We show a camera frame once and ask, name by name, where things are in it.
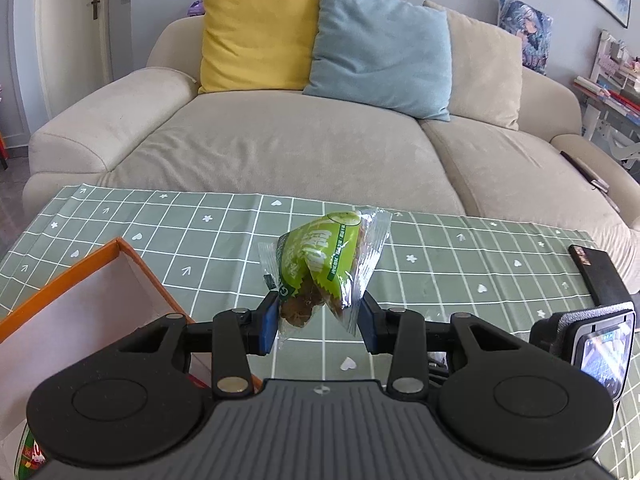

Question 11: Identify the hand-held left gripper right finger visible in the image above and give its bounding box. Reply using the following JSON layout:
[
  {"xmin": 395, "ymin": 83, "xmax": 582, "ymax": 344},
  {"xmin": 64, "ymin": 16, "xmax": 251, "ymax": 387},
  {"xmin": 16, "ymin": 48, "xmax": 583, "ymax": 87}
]
[{"xmin": 360, "ymin": 290, "xmax": 521, "ymax": 397}]

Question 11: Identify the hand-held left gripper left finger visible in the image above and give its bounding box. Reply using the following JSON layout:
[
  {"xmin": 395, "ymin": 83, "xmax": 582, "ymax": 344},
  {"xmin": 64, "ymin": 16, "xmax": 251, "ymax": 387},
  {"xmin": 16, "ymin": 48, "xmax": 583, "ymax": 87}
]
[{"xmin": 117, "ymin": 290, "xmax": 281, "ymax": 398}]

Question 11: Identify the white box with orange rim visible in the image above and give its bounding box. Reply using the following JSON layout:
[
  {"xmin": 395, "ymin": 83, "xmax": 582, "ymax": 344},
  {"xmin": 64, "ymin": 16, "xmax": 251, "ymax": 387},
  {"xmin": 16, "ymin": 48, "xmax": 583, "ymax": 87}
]
[{"xmin": 0, "ymin": 237, "xmax": 263, "ymax": 471}]

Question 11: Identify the black phone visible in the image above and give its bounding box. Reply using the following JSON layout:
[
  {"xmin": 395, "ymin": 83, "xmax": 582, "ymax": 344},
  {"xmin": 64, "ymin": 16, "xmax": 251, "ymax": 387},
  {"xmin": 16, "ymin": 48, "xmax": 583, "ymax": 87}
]
[{"xmin": 568, "ymin": 244, "xmax": 633, "ymax": 307}]

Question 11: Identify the green checked tablecloth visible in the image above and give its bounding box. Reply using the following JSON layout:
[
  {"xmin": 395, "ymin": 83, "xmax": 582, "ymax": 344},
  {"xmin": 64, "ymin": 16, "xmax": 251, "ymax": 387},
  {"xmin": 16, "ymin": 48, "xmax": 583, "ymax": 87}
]
[{"xmin": 0, "ymin": 185, "xmax": 640, "ymax": 480}]

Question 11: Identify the remote control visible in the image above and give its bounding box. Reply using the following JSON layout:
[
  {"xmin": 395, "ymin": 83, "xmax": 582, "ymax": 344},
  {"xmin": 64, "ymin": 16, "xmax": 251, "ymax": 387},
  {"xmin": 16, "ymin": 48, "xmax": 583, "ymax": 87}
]
[{"xmin": 560, "ymin": 150, "xmax": 612, "ymax": 194}]

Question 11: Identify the beige sofa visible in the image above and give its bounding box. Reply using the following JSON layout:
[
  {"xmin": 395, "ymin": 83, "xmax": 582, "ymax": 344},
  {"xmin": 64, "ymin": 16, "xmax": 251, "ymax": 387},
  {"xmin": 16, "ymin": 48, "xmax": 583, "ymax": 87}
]
[{"xmin": 22, "ymin": 0, "xmax": 640, "ymax": 306}]

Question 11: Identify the white storage rack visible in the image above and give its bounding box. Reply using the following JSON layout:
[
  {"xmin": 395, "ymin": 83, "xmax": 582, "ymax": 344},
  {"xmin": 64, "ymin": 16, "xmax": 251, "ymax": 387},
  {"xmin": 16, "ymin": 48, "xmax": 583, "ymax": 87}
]
[{"xmin": 572, "ymin": 30, "xmax": 640, "ymax": 181}]

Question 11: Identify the green and red snack packet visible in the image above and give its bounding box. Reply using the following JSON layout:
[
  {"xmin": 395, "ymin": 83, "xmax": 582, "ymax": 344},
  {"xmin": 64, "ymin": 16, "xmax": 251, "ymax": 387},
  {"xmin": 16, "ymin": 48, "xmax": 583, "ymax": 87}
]
[{"xmin": 14, "ymin": 425, "xmax": 49, "ymax": 472}]

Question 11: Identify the light blue pillow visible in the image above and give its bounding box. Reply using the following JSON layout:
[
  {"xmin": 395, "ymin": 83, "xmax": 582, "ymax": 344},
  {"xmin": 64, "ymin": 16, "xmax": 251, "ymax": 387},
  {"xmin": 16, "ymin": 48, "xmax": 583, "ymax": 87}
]
[{"xmin": 302, "ymin": 0, "xmax": 453, "ymax": 122}]

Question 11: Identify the beige pillow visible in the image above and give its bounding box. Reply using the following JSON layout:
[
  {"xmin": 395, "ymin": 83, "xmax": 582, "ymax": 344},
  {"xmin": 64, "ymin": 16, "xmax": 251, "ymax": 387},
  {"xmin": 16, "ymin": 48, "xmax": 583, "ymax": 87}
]
[{"xmin": 422, "ymin": 0, "xmax": 526, "ymax": 131}]

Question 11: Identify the yellow pillow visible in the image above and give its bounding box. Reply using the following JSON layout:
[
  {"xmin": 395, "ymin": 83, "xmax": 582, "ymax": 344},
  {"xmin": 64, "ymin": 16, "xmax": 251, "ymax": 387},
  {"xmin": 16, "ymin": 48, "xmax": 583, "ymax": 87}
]
[{"xmin": 197, "ymin": 0, "xmax": 323, "ymax": 95}]

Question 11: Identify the printed cartoon pillow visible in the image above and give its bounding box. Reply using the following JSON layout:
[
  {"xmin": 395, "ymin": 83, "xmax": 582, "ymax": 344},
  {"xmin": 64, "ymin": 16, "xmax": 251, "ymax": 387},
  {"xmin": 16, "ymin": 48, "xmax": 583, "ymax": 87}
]
[{"xmin": 497, "ymin": 0, "xmax": 555, "ymax": 76}]

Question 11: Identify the white door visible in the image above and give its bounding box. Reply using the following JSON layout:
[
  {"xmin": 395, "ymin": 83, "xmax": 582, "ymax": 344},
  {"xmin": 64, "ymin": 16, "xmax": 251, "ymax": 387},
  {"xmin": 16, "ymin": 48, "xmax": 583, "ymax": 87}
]
[{"xmin": 35, "ymin": 0, "xmax": 114, "ymax": 117}]

